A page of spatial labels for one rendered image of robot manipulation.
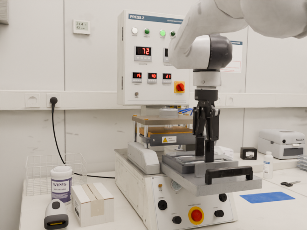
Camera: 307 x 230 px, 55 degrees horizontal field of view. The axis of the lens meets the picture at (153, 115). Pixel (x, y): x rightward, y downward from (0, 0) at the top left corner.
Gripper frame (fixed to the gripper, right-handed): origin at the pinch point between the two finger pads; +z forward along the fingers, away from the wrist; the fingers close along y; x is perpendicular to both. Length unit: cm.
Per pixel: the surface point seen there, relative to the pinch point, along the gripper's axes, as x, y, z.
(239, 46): 75, -85, -50
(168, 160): -9.9, -6.4, 4.1
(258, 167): 68, -53, 25
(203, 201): 4.0, -6.2, 20.0
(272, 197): 47, -18, 28
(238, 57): 74, -85, -43
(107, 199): -28.5, -17.0, 19.3
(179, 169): -9.9, 2.2, 5.0
